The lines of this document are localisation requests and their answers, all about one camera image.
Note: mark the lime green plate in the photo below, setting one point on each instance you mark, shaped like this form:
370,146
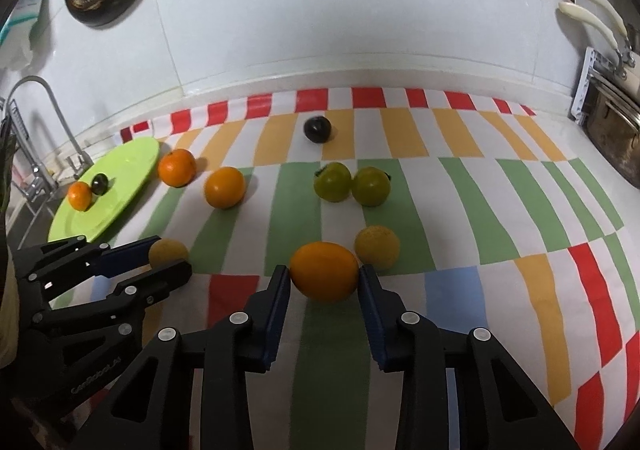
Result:
127,163

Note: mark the small orange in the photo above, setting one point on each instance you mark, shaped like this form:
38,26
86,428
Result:
80,196

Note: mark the small dark plum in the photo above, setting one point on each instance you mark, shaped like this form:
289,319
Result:
99,183

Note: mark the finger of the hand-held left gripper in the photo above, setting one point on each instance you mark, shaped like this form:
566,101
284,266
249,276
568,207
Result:
125,258
167,274

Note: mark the orange mandarin with stem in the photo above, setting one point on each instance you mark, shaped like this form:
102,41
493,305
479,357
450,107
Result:
176,168

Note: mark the white plastic rack frame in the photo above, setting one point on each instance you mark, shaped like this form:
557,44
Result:
585,80

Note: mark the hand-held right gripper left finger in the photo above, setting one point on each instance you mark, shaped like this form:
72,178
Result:
277,312

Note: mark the large orange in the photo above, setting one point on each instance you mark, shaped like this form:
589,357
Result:
324,277

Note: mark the yellow round citrus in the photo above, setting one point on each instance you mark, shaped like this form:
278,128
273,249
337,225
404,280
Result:
168,251
378,246

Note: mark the striped colourful tablecloth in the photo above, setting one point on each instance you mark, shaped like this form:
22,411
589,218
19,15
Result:
450,190

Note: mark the green persimmon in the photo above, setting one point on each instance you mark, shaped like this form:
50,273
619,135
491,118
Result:
371,186
331,182

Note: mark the chrome kitchen faucet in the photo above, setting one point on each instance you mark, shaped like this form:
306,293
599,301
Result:
80,163

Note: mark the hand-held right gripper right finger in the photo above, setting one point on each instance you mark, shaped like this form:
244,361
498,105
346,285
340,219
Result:
370,317

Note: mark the round orange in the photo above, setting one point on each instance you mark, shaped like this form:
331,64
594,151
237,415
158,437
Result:
224,187

